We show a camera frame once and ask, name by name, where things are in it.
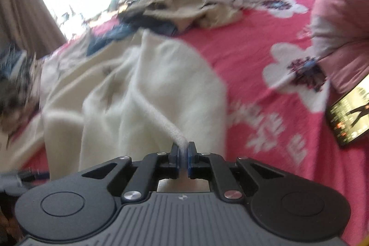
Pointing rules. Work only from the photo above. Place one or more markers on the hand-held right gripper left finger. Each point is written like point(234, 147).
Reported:
point(175, 159)

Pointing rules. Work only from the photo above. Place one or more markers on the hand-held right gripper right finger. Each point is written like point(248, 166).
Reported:
point(190, 161)

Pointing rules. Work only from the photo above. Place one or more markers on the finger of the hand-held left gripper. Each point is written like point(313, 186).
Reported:
point(33, 175)

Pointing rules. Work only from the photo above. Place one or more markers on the cream knitted sweater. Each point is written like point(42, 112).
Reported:
point(144, 90)

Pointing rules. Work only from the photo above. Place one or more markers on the stack of folded clothes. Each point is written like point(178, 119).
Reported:
point(17, 81)

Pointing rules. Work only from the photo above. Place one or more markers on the dark garment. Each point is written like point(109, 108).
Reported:
point(155, 22)

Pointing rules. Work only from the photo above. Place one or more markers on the blue garment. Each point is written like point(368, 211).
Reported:
point(112, 35)

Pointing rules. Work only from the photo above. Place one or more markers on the khaki pants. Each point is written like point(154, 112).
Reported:
point(201, 12)

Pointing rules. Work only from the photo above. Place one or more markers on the pink floral blanket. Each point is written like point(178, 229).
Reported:
point(259, 27)

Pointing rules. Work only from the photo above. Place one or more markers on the smartphone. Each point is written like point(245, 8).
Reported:
point(350, 119)

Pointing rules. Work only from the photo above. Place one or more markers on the brown curtain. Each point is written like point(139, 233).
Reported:
point(20, 4)

